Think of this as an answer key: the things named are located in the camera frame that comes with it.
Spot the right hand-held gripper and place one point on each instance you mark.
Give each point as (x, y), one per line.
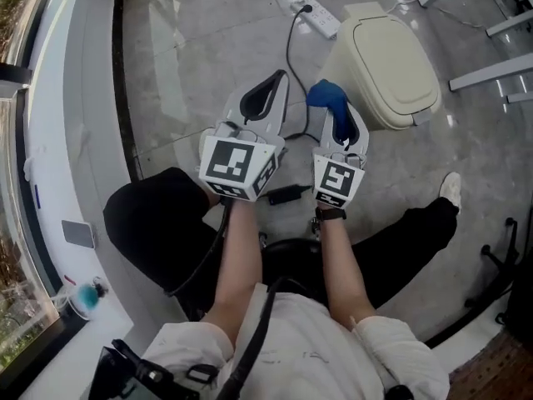
(337, 179)

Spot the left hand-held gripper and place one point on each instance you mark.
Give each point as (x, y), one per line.
(227, 165)

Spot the blue cloth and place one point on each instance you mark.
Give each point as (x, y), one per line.
(327, 94)

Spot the beige plastic trash bin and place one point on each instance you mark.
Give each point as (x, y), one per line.
(387, 65)

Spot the person's right forearm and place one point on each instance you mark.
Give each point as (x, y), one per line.
(343, 273)

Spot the person's left forearm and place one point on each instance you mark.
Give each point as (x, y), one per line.
(235, 265)

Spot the dark wristwatch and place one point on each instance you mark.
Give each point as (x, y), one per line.
(331, 213)

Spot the black power adapter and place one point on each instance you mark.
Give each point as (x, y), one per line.
(287, 194)

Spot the white power strip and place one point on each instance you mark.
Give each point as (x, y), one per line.
(320, 17)

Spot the person's right white shoe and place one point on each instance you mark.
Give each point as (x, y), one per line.
(451, 188)

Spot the black stool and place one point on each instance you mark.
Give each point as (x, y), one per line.
(291, 256)

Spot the person's black trousers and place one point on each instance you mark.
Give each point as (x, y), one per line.
(158, 223)

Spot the white table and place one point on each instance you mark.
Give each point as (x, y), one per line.
(491, 71)

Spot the white curved window ledge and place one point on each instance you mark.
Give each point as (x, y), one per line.
(62, 119)

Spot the grey smartphone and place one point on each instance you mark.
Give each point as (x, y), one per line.
(77, 233)

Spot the person's white shirt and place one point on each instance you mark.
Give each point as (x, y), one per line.
(312, 348)

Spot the blue pen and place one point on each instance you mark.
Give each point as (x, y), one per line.
(37, 194)

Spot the teal bottle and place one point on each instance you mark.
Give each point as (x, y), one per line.
(88, 296)

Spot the black chest-mounted device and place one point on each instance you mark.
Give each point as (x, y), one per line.
(125, 377)

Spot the black window frame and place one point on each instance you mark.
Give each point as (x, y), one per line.
(12, 75)

